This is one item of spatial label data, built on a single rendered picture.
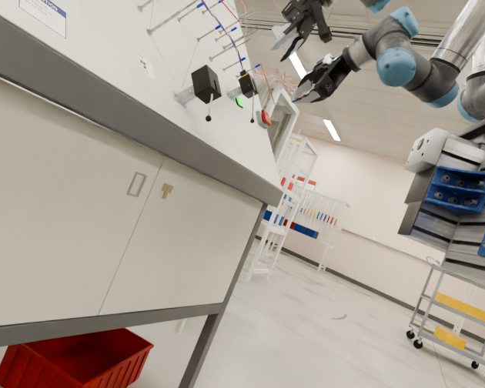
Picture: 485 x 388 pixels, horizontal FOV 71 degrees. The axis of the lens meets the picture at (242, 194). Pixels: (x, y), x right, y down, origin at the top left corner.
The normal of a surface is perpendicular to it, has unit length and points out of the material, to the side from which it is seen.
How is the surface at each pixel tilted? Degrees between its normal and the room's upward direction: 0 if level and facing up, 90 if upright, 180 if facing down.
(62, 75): 90
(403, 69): 148
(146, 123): 90
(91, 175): 90
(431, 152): 90
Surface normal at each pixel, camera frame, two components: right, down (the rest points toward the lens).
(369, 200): -0.44, -0.21
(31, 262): 0.80, 0.31
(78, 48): 0.86, -0.33
